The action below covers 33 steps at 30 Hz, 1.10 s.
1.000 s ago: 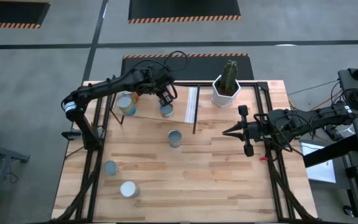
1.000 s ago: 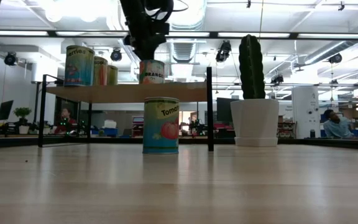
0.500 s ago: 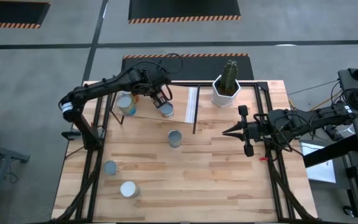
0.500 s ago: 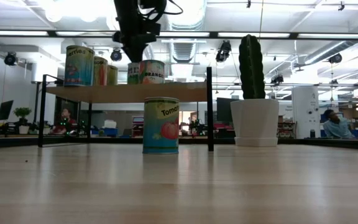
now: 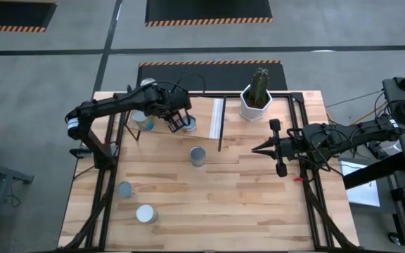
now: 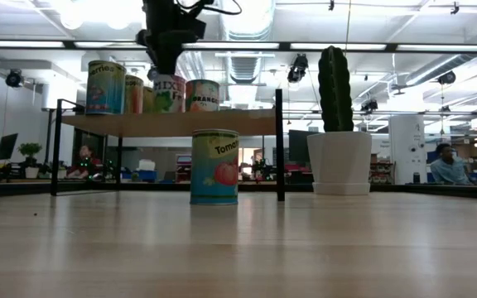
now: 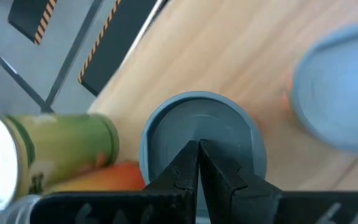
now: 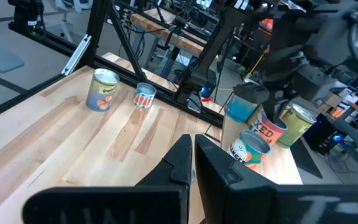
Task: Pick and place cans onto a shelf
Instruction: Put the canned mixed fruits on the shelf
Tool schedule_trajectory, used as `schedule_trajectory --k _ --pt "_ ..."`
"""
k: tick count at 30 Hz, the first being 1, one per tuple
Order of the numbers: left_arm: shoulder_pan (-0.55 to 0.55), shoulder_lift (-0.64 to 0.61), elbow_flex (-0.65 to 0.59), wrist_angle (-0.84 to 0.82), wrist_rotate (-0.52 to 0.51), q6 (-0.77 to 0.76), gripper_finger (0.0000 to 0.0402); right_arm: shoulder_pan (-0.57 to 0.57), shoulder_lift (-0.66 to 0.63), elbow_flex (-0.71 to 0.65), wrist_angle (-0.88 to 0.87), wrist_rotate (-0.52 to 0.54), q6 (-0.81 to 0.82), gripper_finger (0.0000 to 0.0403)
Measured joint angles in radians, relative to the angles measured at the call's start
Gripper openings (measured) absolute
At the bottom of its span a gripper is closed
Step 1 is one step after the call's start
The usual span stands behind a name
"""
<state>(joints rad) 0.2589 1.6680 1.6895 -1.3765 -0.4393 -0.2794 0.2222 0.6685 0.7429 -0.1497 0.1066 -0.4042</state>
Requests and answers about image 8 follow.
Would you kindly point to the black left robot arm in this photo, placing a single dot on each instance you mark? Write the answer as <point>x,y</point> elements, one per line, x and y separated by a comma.
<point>216,46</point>

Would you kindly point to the large green oranges can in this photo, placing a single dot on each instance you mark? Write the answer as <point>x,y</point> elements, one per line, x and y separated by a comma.
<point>294,130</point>

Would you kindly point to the black metal table frame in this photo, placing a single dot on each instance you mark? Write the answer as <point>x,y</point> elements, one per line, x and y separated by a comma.
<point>99,31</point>

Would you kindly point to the black mat with striped edge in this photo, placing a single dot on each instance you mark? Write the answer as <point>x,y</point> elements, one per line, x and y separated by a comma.
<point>306,158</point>

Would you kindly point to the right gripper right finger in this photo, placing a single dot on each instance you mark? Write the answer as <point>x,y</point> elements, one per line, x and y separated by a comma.
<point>222,186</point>

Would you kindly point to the wooden workbench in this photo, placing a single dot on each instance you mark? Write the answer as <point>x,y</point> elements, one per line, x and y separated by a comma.
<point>166,34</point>

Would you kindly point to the silver metal bracket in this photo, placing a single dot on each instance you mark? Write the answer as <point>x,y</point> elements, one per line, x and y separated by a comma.
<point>76,54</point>

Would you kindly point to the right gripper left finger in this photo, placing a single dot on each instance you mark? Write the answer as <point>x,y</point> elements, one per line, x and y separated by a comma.
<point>176,171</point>

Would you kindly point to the orange object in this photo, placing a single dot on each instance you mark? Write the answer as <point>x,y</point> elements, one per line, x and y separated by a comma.
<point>267,24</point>

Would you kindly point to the small carrot-print can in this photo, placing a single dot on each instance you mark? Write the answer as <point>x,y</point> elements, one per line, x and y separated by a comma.
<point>144,98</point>

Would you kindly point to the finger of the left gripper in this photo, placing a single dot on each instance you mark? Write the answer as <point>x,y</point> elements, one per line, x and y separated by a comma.
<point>272,105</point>
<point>250,91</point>

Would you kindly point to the black equipment tower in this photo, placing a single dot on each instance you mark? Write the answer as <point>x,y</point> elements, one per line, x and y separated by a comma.
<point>26,15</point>

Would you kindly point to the pink mixed fruit can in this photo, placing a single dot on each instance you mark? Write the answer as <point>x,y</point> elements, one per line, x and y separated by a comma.
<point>267,132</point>

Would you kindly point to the white office chair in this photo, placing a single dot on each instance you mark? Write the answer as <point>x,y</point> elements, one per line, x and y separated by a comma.
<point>73,4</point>

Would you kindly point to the large blue peaches can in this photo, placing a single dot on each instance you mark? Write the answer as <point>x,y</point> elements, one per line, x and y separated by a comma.
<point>99,93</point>

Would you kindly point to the blue berries can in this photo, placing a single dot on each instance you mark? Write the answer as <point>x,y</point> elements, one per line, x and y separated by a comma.
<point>239,110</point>

